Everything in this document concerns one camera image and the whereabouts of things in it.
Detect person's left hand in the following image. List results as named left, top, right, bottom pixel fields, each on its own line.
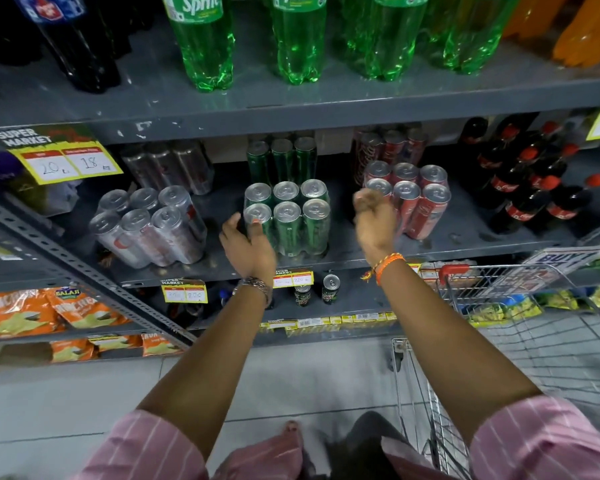
left=219, top=215, right=277, bottom=282

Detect person's right hand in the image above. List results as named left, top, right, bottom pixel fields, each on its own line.
left=353, top=189, right=406, bottom=268

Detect pack of green cans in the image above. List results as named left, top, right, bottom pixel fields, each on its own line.
left=243, top=179, right=332, bottom=258

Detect person's left forearm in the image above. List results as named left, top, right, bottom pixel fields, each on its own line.
left=137, top=281, right=277, bottom=461

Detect person's right forearm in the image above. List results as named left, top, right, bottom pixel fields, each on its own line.
left=376, top=256, right=544, bottom=446

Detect wrapped pack of red cans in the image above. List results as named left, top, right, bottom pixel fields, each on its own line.
left=363, top=161, right=452, bottom=241

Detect row of tall red cans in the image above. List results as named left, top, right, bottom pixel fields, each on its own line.
left=352, top=126, right=429, bottom=186

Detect silver wristwatch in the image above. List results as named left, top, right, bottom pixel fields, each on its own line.
left=231, top=276, right=274, bottom=308

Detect small yellow price label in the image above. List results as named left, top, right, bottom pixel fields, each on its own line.
left=272, top=268, right=315, bottom=290
left=160, top=278, right=209, bottom=305

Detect row of tall green cans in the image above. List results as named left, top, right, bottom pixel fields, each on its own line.
left=245, top=137, right=319, bottom=188

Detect metal shopping cart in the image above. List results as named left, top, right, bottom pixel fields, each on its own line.
left=390, top=262, right=600, bottom=480

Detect row of tall silver cans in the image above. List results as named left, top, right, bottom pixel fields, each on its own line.
left=121, top=140, right=214, bottom=196

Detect wrapped pack of silver cans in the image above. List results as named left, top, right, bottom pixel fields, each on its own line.
left=88, top=185, right=209, bottom=270

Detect strip of yellow shelf labels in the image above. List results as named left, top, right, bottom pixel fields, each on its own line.
left=259, top=312, right=399, bottom=331

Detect grey metal shelf rack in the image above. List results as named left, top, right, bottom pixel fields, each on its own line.
left=0, top=0, right=600, bottom=368

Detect group of small cola bottles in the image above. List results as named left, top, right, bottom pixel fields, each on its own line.
left=459, top=114, right=600, bottom=236

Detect orange snack packet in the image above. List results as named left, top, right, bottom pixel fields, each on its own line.
left=44, top=287, right=132, bottom=330
left=49, top=339, right=99, bottom=364
left=0, top=290, right=65, bottom=340
left=87, top=334, right=144, bottom=353
left=140, top=333, right=182, bottom=357

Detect large green soda bottle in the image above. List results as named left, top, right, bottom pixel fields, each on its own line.
left=271, top=0, right=329, bottom=86
left=424, top=0, right=522, bottom=76
left=339, top=0, right=429, bottom=81
left=160, top=0, right=235, bottom=92

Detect white promo sign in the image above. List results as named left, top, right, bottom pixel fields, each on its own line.
left=521, top=246, right=600, bottom=284

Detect large yellow price label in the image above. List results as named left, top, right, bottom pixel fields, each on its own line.
left=0, top=125, right=124, bottom=186

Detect white plastic bag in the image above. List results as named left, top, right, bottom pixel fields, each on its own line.
left=9, top=179, right=82, bottom=218

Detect large orange soda bottle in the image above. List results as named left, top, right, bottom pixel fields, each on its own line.
left=502, top=0, right=572, bottom=41
left=552, top=0, right=600, bottom=69

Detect dark trousers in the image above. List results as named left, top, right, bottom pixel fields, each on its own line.
left=325, top=412, right=411, bottom=480

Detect large dark cola bottle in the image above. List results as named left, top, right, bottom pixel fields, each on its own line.
left=0, top=0, right=45, bottom=66
left=12, top=0, right=122, bottom=94
left=99, top=0, right=157, bottom=59

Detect pink striped shirt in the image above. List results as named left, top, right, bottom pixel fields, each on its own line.
left=72, top=394, right=600, bottom=480

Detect purple packet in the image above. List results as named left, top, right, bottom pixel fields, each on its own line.
left=0, top=152, right=27, bottom=196

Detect orange thread bracelet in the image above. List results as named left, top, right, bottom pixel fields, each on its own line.
left=360, top=253, right=406, bottom=287

